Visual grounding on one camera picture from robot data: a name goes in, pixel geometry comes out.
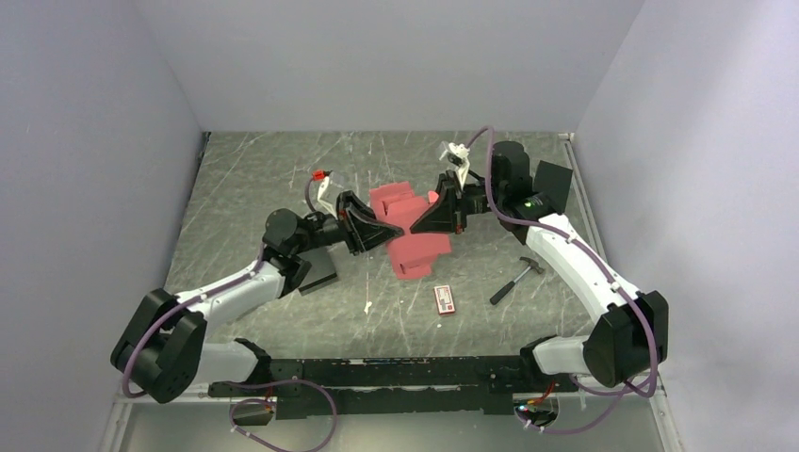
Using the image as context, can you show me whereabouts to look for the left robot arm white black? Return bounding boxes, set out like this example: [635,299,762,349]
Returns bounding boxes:
[110,190,404,403]

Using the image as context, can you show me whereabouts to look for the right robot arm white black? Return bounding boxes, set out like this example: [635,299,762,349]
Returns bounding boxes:
[410,141,669,391]

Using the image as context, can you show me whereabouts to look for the red cardboard paper box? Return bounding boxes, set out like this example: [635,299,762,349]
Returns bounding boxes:
[369,181,452,280]

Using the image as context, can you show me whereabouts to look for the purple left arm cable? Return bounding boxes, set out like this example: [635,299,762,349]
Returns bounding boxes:
[121,177,339,452]

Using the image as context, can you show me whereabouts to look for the black box near right wall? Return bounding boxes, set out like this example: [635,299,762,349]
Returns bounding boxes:
[532,160,573,215]

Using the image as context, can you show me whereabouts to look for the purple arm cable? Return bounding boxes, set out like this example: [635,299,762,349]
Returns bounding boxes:
[465,125,660,437]
[121,177,339,452]

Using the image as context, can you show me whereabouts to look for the small red white box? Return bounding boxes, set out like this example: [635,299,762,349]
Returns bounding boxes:
[433,285,456,315]

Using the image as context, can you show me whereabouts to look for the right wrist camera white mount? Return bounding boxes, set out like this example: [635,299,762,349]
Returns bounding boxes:
[439,141,470,188]

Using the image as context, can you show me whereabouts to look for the hammer with black handle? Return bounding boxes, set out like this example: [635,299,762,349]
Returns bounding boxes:
[489,256,545,305]

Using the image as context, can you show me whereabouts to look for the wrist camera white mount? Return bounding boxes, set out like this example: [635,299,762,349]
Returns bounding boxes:
[439,141,470,188]
[305,170,342,215]

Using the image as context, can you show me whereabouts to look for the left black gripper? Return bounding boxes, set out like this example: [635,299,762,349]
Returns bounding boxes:
[292,189,403,255]

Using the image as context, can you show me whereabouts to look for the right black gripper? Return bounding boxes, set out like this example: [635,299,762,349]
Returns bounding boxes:
[411,169,506,234]

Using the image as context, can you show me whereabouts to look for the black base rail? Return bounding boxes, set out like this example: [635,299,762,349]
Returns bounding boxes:
[208,355,577,420]

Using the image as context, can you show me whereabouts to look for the black box near left arm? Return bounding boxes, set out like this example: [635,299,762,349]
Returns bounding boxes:
[299,248,338,296]

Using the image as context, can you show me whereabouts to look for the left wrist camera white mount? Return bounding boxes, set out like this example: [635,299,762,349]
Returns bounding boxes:
[305,170,342,215]

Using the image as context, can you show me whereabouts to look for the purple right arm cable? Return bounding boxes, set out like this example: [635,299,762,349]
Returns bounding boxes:
[465,125,660,437]

